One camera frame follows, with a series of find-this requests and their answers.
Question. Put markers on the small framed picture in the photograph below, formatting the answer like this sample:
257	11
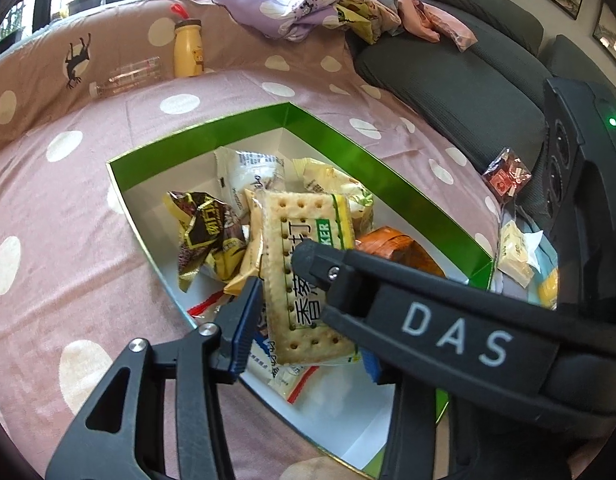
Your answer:
610	30

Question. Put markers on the green label soda cracker packet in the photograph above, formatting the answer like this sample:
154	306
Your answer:
288	215

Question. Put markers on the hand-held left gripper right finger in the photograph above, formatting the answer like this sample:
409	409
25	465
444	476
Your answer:
373	371

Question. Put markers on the orange snack bag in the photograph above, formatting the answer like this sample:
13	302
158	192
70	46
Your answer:
398	247

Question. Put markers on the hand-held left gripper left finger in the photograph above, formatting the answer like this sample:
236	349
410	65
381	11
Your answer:
248	325

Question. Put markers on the pale yellow packet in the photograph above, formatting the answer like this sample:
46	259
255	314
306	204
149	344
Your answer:
515	252

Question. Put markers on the brown polka dot bolster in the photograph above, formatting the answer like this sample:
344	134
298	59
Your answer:
38	70

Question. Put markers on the yellow bottle red cap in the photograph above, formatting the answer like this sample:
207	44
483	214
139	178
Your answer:
188	45

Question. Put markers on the green yellow snack packet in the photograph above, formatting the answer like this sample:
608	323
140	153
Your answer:
328	177

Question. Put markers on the green cardboard box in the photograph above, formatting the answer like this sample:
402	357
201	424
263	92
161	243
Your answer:
338	135

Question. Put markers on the white blue print snack packet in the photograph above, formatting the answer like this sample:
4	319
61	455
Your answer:
288	380

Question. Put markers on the clear plastic bottle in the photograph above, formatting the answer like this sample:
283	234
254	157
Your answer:
133	75

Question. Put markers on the grey sofa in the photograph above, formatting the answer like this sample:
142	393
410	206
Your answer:
468	60

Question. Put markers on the red white snack packet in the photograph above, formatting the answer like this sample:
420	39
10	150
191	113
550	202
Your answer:
208	305

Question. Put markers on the yellow printed cloth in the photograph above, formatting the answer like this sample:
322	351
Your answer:
358	20

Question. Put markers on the small red brown packet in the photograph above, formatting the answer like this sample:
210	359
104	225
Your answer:
505	175

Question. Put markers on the small yellow packet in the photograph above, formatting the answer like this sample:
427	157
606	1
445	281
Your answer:
549	287

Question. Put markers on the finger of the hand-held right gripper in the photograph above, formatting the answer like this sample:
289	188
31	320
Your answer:
348	280

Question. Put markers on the white grey snack packet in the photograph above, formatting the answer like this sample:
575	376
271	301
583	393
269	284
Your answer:
248	170

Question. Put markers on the brown yellow chocolate packet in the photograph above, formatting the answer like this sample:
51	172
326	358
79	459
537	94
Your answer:
208	240

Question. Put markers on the purple printed cloth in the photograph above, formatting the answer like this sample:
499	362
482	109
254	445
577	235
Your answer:
268	5

